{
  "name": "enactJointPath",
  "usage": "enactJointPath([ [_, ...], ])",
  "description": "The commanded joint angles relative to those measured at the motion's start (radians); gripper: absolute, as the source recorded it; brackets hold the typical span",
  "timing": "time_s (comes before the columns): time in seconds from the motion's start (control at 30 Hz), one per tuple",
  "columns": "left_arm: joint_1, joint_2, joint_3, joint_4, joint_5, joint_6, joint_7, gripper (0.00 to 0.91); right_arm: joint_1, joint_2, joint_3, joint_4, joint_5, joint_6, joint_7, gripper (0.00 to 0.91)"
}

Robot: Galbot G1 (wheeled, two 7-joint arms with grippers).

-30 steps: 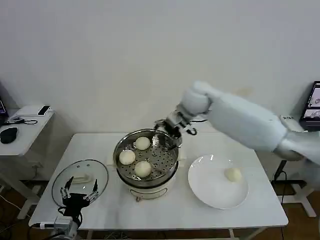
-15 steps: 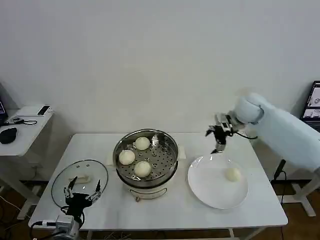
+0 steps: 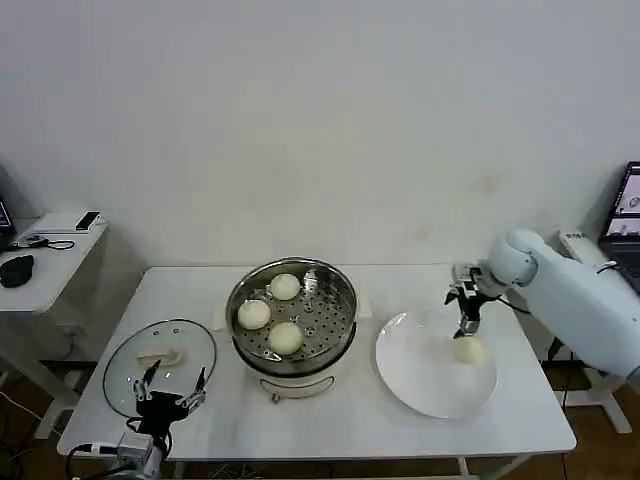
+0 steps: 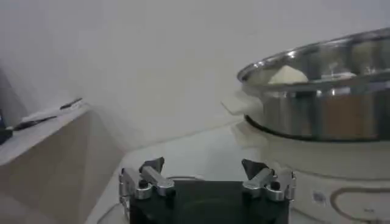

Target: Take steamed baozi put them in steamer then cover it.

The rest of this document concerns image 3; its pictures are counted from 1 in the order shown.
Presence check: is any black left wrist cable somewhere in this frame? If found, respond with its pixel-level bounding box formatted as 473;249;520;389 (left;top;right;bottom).
66;440;122;480

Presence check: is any open laptop with dark screen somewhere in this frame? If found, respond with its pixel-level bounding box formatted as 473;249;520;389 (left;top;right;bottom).
0;196;17;252

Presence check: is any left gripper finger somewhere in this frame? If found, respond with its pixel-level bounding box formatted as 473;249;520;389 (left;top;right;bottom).
181;366;209;410
130;359;163;402

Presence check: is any white steamed bun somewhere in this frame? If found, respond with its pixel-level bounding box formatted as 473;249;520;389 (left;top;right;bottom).
451;337;487;366
269;272;302;302
237;298;272;331
268;321;305;355

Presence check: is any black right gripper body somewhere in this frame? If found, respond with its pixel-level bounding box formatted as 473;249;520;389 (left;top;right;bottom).
457;291;488;323

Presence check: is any black computer mouse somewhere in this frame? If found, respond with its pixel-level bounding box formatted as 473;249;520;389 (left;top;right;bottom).
0;253;36;289

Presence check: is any small black gadget with cord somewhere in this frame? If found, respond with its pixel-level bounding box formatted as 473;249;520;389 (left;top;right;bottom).
8;232;76;252

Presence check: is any flat white box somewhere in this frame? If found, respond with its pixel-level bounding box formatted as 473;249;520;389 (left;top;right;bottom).
31;211;107;236

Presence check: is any round glass lid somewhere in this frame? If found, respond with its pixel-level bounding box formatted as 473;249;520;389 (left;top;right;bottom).
102;319;219;417

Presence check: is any white round plate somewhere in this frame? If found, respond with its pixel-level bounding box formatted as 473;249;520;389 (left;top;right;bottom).
375;310;499;420

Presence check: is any white side desk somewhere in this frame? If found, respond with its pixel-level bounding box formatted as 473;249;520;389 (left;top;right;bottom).
0;218;110;441

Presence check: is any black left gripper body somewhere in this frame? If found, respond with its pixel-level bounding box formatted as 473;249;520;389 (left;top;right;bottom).
136;390;190;437

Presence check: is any white electric cooker base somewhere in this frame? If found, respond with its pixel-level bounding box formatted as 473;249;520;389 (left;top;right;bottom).
211;294;375;404

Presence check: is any perforated steel steamer basket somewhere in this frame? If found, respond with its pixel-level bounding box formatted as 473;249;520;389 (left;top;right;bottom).
224;256;361;372

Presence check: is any open laptop with bright windows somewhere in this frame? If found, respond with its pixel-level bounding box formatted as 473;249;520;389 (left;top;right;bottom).
597;160;640;294

